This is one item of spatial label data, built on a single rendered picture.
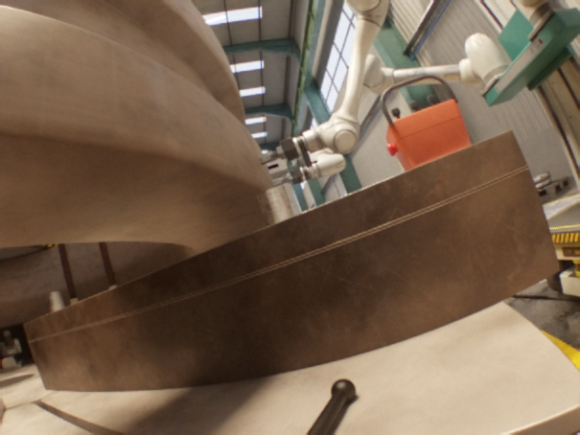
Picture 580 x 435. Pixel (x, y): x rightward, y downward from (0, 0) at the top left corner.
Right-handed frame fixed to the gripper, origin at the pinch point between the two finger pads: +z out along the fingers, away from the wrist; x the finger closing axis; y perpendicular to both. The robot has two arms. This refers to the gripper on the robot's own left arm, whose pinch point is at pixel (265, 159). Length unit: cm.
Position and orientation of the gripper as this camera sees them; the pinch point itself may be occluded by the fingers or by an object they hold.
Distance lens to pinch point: 122.3
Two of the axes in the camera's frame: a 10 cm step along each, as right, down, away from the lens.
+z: -9.3, 3.5, 1.0
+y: -3.3, -9.3, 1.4
